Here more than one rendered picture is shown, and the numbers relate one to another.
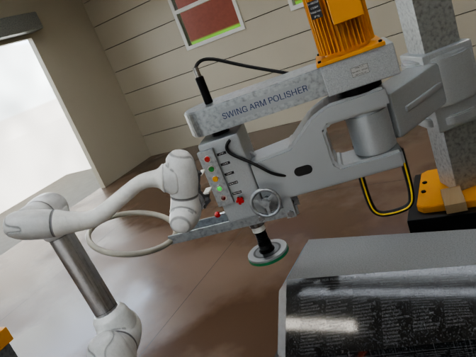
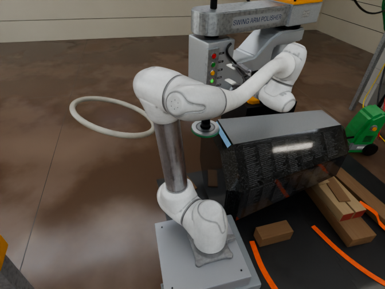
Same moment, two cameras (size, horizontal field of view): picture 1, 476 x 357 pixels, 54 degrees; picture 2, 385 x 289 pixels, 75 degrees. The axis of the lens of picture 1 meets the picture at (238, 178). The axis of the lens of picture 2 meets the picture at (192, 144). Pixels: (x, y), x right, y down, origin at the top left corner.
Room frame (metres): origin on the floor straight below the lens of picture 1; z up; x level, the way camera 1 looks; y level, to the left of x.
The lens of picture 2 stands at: (1.20, 1.27, 2.01)
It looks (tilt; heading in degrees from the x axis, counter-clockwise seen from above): 38 degrees down; 311
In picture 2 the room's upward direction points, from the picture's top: 2 degrees clockwise
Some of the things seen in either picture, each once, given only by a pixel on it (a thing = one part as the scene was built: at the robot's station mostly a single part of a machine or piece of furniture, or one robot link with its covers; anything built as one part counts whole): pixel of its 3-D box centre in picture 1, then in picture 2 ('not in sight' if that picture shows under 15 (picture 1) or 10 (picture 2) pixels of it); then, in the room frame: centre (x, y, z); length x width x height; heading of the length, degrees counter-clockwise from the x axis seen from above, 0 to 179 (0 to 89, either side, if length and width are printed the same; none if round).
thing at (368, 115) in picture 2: not in sight; (368, 119); (1.31, -2.07, 0.43); 0.35 x 0.35 x 0.87; 44
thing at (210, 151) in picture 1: (216, 177); (211, 71); (2.09, 0.09, 1.41); 0.08 x 0.03 x 0.28; 74
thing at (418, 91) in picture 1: (420, 88); not in sight; (2.25, -1.02, 1.41); 0.74 x 0.34 x 0.25; 123
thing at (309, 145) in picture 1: (315, 155); (254, 64); (2.06, -0.38, 1.35); 0.74 x 0.23 x 0.49; 74
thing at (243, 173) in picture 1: (252, 169); (218, 69); (2.16, -0.08, 1.36); 0.36 x 0.22 x 0.45; 74
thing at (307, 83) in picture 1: (285, 94); (256, 17); (2.09, -0.34, 1.66); 0.96 x 0.25 x 0.17; 74
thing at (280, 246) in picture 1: (267, 251); (205, 127); (2.18, 0.00, 0.92); 0.21 x 0.21 x 0.01
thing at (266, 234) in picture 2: not in sight; (272, 233); (1.47, -0.15, 0.07); 0.30 x 0.12 x 0.12; 58
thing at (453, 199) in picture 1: (453, 199); not in sight; (2.17, -1.01, 0.81); 0.20 x 0.10 x 0.05; 157
